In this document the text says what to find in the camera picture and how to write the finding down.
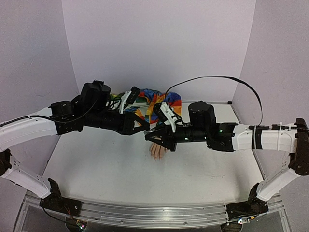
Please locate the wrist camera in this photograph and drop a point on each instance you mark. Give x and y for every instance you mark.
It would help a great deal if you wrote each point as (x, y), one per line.
(166, 115)
(128, 98)

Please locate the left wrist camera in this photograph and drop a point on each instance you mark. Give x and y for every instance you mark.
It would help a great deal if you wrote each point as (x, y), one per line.
(128, 98)

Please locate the mannequin hand with nails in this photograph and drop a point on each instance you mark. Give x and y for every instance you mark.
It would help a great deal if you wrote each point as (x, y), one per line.
(157, 151)

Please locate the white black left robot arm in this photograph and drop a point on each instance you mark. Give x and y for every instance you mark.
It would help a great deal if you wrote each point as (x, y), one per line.
(92, 108)

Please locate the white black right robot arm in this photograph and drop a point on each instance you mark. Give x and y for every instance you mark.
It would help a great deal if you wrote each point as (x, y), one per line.
(230, 137)

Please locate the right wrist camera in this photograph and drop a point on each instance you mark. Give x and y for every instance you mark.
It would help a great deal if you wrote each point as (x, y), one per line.
(166, 115)

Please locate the rainbow striped jacket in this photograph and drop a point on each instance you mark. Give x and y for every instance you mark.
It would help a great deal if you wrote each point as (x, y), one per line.
(145, 102)

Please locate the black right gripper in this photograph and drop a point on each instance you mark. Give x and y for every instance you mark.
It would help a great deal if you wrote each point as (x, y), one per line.
(170, 139)

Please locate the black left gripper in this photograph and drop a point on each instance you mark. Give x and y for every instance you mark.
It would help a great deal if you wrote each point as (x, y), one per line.
(128, 128)

